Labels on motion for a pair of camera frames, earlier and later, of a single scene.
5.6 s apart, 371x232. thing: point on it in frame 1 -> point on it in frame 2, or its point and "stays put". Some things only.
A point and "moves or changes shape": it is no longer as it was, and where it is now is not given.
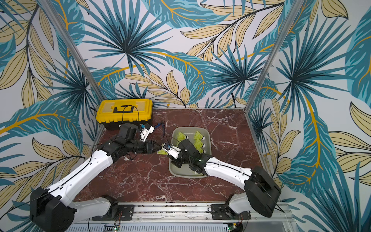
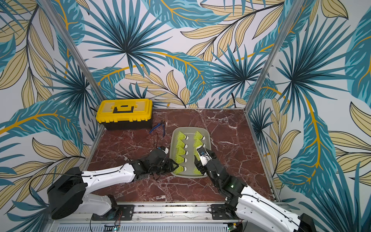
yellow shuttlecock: x=181 y=137 stays put
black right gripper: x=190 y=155 -> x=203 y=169
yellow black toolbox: x=111 y=112 stays put
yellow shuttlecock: x=197 y=144 stays put
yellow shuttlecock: x=198 y=137 stays put
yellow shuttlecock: x=162 y=152 moves or changes shape
